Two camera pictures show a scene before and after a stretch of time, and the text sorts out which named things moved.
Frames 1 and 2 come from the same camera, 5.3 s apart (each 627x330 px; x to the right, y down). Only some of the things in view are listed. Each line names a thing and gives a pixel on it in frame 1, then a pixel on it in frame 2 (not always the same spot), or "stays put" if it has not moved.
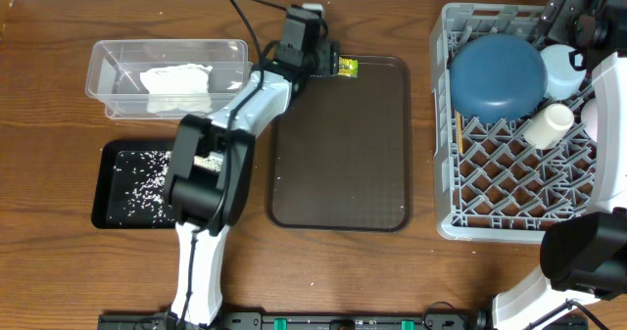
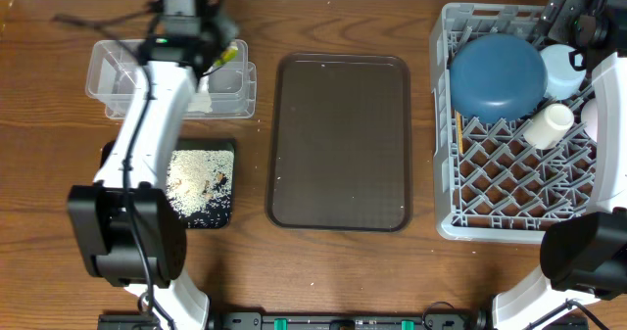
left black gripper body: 320,64 -> 217,37
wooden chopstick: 459,132 stays put
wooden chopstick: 459,133 stays put
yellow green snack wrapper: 348,67 -> 227,56
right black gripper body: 554,15 stays put
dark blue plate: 497,78 stays put
